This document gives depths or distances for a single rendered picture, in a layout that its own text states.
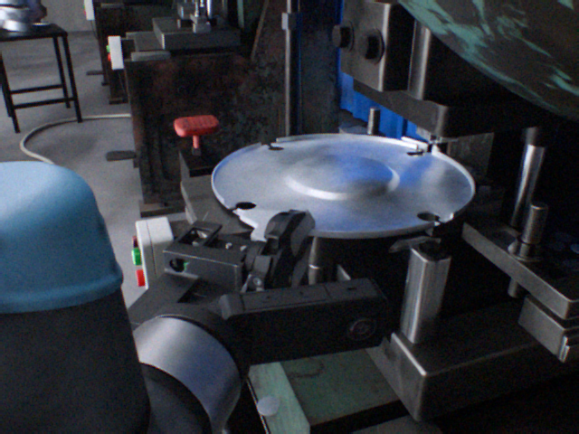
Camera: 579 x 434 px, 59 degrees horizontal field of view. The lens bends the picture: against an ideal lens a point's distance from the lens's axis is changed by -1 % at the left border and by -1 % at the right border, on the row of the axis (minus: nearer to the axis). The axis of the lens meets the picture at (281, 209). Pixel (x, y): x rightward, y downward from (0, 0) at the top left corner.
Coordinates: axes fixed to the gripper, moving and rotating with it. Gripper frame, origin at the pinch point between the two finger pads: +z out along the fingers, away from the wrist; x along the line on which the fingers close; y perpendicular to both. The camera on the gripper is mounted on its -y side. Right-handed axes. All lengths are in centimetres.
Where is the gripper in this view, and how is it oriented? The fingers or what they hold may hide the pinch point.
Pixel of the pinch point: (310, 225)
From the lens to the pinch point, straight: 48.2
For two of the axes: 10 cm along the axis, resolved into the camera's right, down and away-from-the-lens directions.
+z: 3.2, -4.1, 8.5
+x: -0.1, 9.0, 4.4
